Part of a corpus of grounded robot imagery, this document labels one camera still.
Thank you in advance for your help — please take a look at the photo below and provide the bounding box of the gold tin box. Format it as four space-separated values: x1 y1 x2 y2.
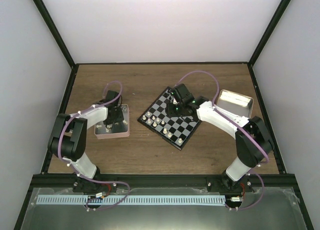
216 89 254 118

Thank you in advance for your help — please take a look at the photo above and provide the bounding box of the pink tin box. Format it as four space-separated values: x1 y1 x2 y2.
94 104 130 140

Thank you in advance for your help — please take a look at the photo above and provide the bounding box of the black enclosure frame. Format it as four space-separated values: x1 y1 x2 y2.
14 0 314 230

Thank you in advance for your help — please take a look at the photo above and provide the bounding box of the light blue slotted cable duct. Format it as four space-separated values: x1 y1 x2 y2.
36 195 226 206

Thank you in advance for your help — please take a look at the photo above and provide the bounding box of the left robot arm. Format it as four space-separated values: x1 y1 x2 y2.
48 90 122 192

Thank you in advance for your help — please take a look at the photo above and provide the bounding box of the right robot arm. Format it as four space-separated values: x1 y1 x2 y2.
166 83 275 192

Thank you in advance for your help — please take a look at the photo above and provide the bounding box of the black aluminium mounting rail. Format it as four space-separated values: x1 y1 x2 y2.
72 173 253 191

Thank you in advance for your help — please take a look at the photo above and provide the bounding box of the black and white chessboard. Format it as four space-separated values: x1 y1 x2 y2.
137 86 201 150

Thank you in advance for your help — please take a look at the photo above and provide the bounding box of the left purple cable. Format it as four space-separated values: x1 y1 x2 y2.
57 80 131 212

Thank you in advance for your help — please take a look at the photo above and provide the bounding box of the black chess pieces row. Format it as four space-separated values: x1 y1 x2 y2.
166 88 174 102

